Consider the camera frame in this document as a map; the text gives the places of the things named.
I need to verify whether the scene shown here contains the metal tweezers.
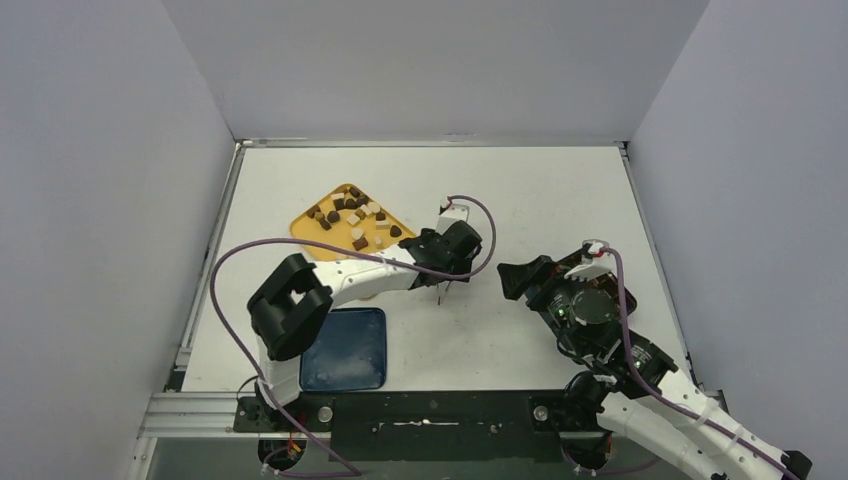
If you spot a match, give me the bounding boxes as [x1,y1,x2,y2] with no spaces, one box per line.
[436,280,452,306]

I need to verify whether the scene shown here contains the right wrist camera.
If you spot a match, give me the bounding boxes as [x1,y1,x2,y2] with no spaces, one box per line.
[564,239,612,282]

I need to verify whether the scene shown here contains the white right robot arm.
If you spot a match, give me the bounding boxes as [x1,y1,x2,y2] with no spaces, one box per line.
[497,247,812,479]

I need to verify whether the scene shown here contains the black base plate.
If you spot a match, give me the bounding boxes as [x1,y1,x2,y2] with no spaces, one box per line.
[232,390,611,463]

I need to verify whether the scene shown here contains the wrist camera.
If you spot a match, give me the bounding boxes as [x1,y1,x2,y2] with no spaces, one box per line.
[564,239,612,282]
[435,200,469,234]

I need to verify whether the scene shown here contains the blue box lid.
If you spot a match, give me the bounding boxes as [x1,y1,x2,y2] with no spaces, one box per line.
[299,307,388,393]

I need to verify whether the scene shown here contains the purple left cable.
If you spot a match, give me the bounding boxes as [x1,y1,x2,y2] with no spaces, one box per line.
[209,194,498,480]

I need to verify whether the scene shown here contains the brown square chocolate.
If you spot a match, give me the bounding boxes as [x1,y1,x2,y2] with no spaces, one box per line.
[352,237,368,251]

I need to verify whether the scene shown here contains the aluminium frame rail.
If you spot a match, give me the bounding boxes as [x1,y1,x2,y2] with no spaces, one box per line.
[139,392,333,440]

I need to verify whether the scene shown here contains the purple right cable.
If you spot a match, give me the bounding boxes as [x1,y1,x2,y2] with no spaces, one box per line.
[582,241,803,480]

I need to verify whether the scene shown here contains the purple cable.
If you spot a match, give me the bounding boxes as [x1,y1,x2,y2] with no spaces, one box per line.
[582,241,803,480]
[209,194,498,480]

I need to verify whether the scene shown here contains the blue chocolate box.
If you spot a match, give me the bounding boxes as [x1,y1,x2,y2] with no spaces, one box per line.
[559,246,637,315]

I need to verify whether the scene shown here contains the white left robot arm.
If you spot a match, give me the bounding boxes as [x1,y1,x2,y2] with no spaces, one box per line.
[247,220,482,430]

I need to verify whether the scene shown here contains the yellow tray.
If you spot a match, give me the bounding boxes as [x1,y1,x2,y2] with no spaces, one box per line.
[289,183,416,254]

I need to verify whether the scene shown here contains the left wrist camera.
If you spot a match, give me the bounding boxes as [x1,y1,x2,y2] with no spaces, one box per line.
[435,200,469,234]

